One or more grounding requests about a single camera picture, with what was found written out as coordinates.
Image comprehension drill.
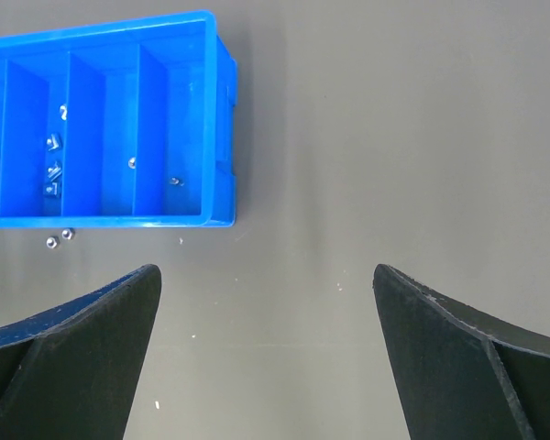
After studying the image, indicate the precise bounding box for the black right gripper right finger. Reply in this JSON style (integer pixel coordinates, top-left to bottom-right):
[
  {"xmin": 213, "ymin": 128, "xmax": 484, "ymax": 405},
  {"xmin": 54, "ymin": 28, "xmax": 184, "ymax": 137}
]
[{"xmin": 373, "ymin": 264, "xmax": 550, "ymax": 439}]

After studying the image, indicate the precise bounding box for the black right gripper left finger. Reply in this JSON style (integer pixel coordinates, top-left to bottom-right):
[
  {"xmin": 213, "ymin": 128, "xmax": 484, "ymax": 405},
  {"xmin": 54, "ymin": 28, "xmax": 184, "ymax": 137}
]
[{"xmin": 0, "ymin": 264, "xmax": 161, "ymax": 439}]

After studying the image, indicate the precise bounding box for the small silver hex nut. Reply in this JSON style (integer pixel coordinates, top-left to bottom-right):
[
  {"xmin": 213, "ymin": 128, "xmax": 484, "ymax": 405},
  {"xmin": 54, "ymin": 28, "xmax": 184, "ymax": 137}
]
[
  {"xmin": 46, "ymin": 236, "xmax": 60, "ymax": 249},
  {"xmin": 61, "ymin": 228, "xmax": 75, "ymax": 240}
]

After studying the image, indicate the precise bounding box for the blue plastic divided bin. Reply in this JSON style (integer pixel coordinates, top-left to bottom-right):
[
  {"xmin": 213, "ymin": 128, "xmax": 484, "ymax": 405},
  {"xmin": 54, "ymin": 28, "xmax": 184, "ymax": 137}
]
[{"xmin": 0, "ymin": 11, "xmax": 237, "ymax": 228}]

